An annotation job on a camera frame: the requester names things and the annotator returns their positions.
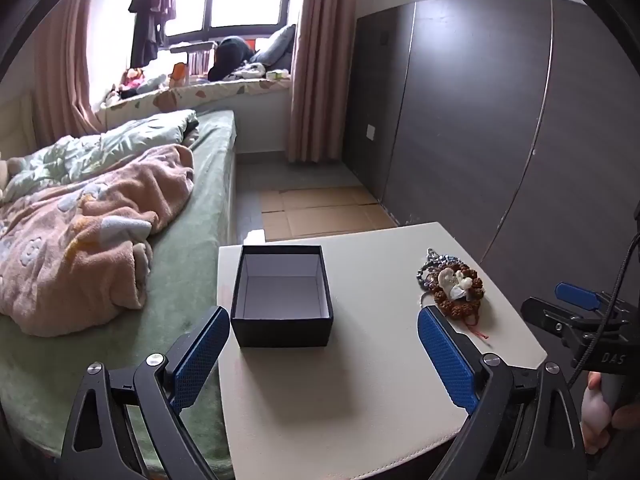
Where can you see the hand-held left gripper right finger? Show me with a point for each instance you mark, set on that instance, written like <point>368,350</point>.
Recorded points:
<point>445,360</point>

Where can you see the pink curtain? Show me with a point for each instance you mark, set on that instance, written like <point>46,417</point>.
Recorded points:
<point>320,60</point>
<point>65,75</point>

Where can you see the pale floral quilt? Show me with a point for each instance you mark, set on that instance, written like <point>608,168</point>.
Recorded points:
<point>125,140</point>

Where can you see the black jewelry box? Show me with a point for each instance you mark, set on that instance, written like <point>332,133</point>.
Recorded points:
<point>280,330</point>

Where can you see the person's right hand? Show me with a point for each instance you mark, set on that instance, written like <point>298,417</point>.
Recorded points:
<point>594,420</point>

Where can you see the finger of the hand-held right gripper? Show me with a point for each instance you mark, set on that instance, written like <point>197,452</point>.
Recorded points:
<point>545,316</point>
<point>577,293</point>

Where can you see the black bag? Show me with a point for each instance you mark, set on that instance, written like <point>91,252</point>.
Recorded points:
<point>230,57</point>

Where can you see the white carved pendant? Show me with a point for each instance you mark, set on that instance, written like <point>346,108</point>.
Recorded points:
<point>452,282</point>

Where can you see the flattened cardboard sheet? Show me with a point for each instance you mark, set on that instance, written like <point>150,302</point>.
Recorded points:
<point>325,212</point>

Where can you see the bed with green sheet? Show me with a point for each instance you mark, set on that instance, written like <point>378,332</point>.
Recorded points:
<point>210,170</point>

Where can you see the hanging dark clothes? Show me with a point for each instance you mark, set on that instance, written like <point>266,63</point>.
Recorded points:
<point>150,15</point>

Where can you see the white wall socket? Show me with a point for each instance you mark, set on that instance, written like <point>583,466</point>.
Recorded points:
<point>371,132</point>

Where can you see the pink fleece blanket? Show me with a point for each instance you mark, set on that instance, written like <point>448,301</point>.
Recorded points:
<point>85,245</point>

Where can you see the pile of stuffed toys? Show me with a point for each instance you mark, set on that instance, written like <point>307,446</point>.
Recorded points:
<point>132,82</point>

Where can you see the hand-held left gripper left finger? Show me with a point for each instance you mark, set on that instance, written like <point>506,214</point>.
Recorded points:
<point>200,360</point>

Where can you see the dark wooden wardrobe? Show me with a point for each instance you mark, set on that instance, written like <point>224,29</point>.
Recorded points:
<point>475,125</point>

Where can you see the patterned window seat cushion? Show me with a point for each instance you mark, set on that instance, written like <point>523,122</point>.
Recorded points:
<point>200,92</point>

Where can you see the grey pillow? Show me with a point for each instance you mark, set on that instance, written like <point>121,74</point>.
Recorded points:
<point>277,50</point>

